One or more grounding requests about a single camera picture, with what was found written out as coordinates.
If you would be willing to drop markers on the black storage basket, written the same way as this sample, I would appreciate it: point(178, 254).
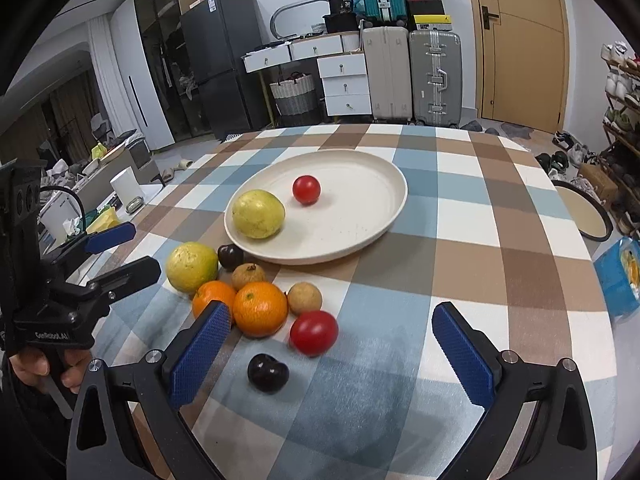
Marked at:
point(341, 24)

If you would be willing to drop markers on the silver suitcase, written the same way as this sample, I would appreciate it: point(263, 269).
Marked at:
point(435, 80)

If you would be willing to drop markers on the black shoes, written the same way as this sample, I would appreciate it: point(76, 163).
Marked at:
point(552, 165)

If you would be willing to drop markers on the small red tomato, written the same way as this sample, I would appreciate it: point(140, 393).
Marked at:
point(306, 189)

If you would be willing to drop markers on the white wardrobe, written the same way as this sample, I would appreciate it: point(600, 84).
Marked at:
point(130, 75)

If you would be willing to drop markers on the dark grey refrigerator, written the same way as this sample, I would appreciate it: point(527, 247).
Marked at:
point(225, 60)

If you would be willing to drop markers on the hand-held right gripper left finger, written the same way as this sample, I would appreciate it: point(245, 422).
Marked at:
point(200, 355)

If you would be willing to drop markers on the plain black shoe box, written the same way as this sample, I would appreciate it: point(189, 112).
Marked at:
point(425, 7)

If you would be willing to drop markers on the blue plastic packet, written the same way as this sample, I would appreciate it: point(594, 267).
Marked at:
point(615, 280)

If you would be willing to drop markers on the small metal tin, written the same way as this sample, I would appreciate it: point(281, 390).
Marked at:
point(134, 206)

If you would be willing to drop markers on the pale yellow guava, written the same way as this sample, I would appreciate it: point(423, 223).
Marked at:
point(258, 213)

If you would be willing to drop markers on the large red tomato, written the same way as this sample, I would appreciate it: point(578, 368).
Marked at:
point(314, 332)

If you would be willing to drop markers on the beige suitcase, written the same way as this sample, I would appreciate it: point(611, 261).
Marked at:
point(387, 75)

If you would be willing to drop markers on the shoe rack with shoes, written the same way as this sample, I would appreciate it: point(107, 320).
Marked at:
point(622, 125)

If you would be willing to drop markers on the wooden door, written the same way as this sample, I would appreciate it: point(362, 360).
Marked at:
point(525, 50)

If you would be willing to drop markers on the cream round plate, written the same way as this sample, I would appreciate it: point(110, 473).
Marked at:
point(350, 210)

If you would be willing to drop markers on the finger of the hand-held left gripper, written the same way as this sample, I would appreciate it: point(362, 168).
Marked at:
point(112, 237)
point(130, 275)

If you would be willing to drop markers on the black and white sneaker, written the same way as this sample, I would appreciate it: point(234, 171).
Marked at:
point(563, 140)

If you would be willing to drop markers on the brown longan fruit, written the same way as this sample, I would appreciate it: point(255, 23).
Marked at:
point(304, 298)
point(248, 276)

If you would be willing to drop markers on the white drawer desk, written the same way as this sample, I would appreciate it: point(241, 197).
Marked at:
point(345, 85)

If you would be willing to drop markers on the greenish yellow guava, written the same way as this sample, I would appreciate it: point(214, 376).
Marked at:
point(192, 267)

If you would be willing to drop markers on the black printed bag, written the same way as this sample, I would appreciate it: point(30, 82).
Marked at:
point(344, 5)

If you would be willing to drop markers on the person's left forearm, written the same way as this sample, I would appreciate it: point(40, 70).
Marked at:
point(30, 435)

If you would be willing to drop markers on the small orange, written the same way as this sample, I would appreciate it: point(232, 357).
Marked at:
point(212, 297)

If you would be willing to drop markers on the yellow and black shoe box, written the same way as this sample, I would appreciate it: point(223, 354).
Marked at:
point(432, 22)

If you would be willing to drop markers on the white cylindrical bin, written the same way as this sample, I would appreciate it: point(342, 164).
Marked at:
point(125, 187)

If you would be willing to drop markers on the large orange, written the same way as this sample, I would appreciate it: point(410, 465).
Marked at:
point(260, 308)

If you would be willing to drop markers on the brown cardboard box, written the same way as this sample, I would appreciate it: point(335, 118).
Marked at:
point(597, 182)

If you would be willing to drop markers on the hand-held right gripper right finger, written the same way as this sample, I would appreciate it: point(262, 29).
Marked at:
point(462, 355)

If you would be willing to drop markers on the grey slippers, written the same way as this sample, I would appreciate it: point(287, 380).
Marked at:
point(477, 127)

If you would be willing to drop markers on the round black-rimmed tray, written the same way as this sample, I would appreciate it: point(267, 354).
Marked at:
point(585, 210)

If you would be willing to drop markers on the person's left hand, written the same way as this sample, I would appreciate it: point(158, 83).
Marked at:
point(30, 365)

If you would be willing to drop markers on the beige slippers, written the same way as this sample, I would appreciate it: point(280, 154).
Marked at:
point(175, 170)

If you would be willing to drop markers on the oval mirror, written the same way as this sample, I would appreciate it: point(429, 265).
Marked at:
point(300, 17)

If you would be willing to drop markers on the dark purple plum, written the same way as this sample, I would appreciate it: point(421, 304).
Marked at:
point(230, 256)
point(268, 373)

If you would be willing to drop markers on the woven laundry basket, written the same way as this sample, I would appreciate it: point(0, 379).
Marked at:
point(294, 95)

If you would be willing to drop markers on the glass door cabinet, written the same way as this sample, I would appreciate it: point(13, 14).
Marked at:
point(165, 50)

